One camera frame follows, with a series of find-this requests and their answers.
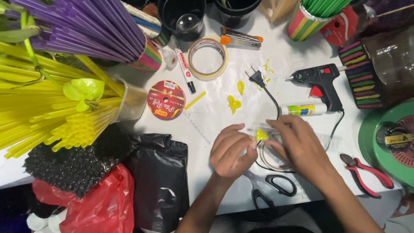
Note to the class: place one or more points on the colourful striped block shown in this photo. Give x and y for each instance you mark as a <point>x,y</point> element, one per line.
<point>359,74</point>

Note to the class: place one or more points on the person's right hand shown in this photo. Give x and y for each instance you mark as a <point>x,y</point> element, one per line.
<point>300,145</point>

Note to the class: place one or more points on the beige masking tape roll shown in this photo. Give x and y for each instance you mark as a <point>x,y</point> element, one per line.
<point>193,69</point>

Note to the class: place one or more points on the white glue stick tube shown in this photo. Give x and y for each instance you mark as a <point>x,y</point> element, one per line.
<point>302,109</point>

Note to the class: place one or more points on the orange and metal stapler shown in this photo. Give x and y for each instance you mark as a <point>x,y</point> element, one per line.
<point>241,38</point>

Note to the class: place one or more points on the white bottle caps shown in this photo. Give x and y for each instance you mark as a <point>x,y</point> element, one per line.
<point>42,223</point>

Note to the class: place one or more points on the black plastic bag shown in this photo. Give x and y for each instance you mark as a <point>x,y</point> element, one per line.
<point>161,181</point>

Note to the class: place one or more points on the short yellow straw piece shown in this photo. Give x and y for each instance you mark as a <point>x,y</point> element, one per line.
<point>195,100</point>

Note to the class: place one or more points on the clear cup of yellow straws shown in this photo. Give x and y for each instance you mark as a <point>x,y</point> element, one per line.
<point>38,106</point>

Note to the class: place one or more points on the bundle of pens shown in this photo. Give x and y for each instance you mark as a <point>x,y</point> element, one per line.
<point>142,17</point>

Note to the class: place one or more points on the beige wooden sticks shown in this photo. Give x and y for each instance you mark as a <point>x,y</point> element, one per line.
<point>278,9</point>

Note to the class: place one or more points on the black cup with clear dome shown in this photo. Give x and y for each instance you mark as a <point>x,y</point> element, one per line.
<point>182,19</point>

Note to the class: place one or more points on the small clear glue bottle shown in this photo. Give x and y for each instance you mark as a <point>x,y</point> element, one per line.
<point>168,56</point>

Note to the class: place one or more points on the yellow petal cluster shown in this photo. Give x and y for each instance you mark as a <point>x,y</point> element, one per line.
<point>233,104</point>

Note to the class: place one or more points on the clear tape roll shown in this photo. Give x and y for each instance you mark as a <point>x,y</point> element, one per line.
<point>270,163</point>

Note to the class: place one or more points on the person's left hand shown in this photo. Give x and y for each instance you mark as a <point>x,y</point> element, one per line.
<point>228,155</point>

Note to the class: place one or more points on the clear plastic bag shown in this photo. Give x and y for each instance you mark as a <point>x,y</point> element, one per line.
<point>394,64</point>

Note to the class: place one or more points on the white marker pen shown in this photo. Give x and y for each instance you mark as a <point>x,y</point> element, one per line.
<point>184,68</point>

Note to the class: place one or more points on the black bubble wrap sheet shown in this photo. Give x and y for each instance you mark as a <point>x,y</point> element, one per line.
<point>77,161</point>

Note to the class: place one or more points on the striped cup of green straws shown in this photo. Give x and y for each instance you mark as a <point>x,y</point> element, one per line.
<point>307,24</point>

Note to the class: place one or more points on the yellow straw petal piece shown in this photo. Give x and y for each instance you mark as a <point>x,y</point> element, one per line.
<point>261,135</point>

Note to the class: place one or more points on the green plant stem with leaf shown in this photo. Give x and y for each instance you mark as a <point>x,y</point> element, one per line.
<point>22,34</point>

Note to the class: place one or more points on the black hot glue gun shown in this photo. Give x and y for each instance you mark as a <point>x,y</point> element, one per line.
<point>320,81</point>

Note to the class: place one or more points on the striped cup of purple straws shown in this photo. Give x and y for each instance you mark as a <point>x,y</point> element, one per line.
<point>90,29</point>

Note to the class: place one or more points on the scattered yellow straw scraps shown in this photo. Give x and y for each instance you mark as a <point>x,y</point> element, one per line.
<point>267,68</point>

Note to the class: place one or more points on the single yellow petal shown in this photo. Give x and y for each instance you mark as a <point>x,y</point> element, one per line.
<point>240,87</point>

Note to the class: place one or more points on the red round cardboard spool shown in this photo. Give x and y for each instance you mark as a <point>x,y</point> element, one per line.
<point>339,27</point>

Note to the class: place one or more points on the red ribbon roll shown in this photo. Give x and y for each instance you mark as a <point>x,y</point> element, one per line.
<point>166,100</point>

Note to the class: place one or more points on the clear plastic ruler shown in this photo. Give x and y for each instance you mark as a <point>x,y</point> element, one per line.
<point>196,127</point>

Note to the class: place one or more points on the red plastic bag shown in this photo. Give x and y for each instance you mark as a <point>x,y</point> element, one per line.
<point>100,207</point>

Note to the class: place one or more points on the yellow straw flower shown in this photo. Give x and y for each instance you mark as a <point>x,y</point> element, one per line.
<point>84,90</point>

